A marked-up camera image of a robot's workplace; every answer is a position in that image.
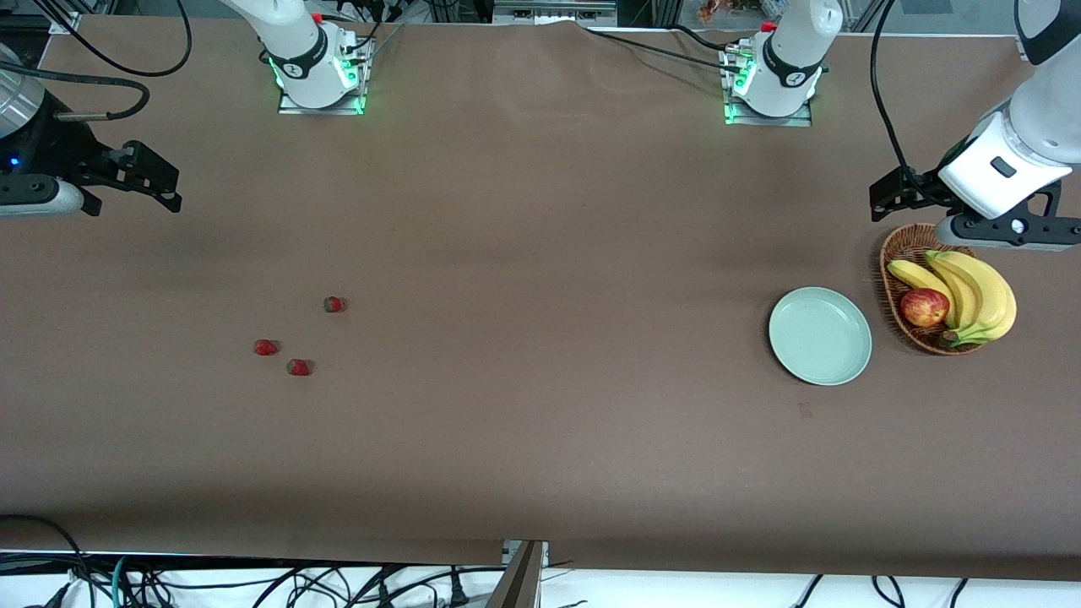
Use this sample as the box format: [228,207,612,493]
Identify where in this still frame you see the pale green round plate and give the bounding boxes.
[768,287,873,387]

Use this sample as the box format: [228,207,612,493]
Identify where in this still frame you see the yellow banana bunch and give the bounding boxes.
[887,250,1018,348]

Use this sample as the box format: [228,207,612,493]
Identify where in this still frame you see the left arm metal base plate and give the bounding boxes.
[722,46,814,128]

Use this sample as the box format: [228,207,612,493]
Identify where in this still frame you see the black base cable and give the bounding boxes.
[583,27,736,73]
[670,23,734,53]
[334,7,408,53]

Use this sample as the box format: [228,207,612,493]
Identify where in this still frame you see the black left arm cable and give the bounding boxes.
[870,0,911,172]

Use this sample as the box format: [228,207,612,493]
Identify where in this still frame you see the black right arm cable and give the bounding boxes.
[0,0,193,123]

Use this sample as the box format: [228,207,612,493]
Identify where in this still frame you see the brown table cover sheet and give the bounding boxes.
[0,13,1081,584]

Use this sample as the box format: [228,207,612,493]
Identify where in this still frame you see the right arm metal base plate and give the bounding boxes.
[277,38,368,117]

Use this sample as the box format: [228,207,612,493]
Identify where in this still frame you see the brown wicker basket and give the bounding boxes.
[879,223,989,356]

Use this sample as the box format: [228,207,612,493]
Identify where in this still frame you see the aluminium frame post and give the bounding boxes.
[486,539,551,608]

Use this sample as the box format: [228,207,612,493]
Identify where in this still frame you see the grey equipment box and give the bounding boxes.
[492,0,619,26]

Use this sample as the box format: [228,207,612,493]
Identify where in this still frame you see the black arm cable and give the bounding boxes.
[870,0,911,172]
[0,0,193,123]

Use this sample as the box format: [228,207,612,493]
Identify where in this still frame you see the red apple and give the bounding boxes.
[899,288,951,328]

